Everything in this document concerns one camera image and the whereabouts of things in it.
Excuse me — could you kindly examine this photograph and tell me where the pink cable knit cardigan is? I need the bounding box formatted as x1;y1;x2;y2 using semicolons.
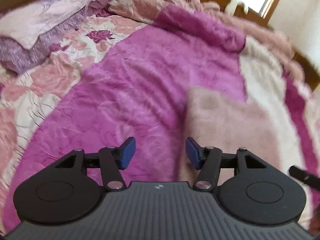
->
184;87;285;172

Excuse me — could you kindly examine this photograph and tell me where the person right hand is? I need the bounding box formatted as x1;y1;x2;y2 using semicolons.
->
309;205;320;236

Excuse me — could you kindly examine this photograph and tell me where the magenta patchwork quilt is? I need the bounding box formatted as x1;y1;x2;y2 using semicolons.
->
1;0;319;233

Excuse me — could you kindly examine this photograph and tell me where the white plush toy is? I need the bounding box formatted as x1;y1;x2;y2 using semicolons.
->
224;0;249;16

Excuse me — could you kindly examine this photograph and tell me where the lilac pillow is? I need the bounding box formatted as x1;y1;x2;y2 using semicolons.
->
1;0;97;74

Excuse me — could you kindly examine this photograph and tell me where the dusty pink blanket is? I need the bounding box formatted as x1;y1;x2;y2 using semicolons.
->
127;0;306;81

